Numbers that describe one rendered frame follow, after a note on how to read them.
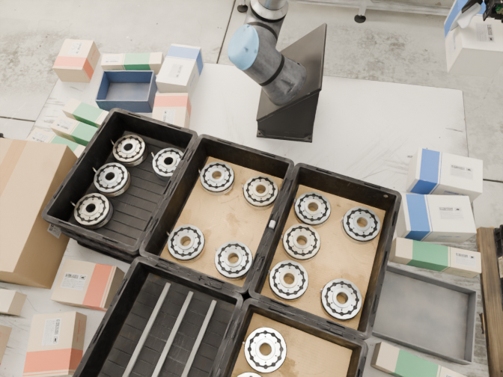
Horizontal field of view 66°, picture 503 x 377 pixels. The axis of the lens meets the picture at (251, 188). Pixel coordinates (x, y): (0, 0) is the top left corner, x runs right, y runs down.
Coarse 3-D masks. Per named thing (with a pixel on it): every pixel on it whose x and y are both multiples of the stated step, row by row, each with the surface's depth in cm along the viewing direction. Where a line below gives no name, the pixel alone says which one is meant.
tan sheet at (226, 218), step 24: (240, 168) 120; (192, 192) 116; (240, 192) 116; (192, 216) 113; (216, 216) 113; (240, 216) 112; (264, 216) 112; (216, 240) 109; (240, 240) 109; (192, 264) 106
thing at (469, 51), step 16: (464, 0) 105; (448, 16) 111; (480, 16) 102; (448, 32) 109; (464, 32) 100; (480, 32) 100; (496, 32) 100; (448, 48) 107; (464, 48) 98; (480, 48) 97; (496, 48) 97; (448, 64) 105; (464, 64) 102; (480, 64) 101; (496, 64) 100
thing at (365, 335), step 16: (336, 176) 106; (288, 192) 106; (384, 192) 104; (272, 240) 98; (384, 256) 95; (256, 272) 95; (384, 272) 94; (272, 304) 91; (288, 304) 91; (320, 320) 89; (368, 320) 89; (368, 336) 87
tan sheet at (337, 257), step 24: (288, 216) 112; (336, 216) 111; (384, 216) 111; (336, 240) 108; (312, 264) 105; (336, 264) 105; (360, 264) 105; (264, 288) 103; (312, 288) 102; (360, 288) 102; (312, 312) 99; (360, 312) 99
